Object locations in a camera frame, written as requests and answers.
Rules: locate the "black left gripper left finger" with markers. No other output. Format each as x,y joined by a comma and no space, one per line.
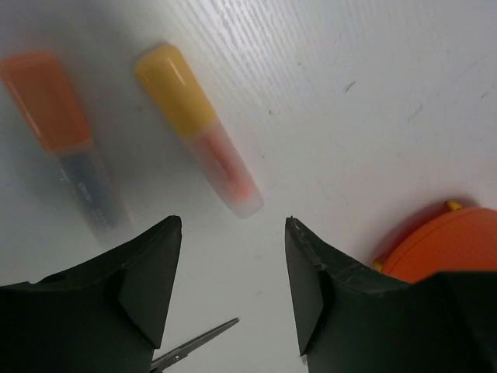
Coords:
104,315

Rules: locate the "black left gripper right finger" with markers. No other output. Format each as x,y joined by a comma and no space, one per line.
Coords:
351,318

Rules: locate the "black handled scissors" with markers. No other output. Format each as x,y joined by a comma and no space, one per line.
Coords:
179,353

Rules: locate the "orange cap highlighter marker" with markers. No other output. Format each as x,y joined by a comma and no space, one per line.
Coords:
42,91

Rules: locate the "yellow cap highlighter marker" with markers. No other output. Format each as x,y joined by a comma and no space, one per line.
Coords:
169,81

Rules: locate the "orange round desk organizer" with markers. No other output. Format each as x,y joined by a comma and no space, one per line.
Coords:
458,239

